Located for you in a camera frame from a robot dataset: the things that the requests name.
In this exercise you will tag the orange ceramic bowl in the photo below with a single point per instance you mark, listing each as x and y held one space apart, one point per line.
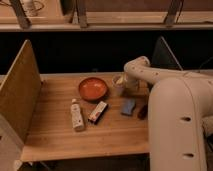
92 89

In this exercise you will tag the white squeeze bottle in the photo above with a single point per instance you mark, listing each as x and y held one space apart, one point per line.
77 118

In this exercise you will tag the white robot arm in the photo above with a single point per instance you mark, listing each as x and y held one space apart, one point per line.
177 103

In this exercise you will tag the left wooden side panel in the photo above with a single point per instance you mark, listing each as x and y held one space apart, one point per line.
19 91

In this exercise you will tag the small red white box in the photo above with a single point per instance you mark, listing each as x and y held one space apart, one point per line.
97 112

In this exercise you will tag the blue sponge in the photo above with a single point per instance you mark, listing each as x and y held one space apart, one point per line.
128 107

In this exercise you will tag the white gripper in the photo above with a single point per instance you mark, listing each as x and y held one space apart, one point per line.
131 83

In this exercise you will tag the white container on shelf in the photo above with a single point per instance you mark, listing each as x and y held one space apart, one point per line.
30 7

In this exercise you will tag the right dark side panel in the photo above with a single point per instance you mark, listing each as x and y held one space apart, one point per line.
163 57

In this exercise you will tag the background wooden shelf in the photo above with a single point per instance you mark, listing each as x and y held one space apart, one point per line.
107 15

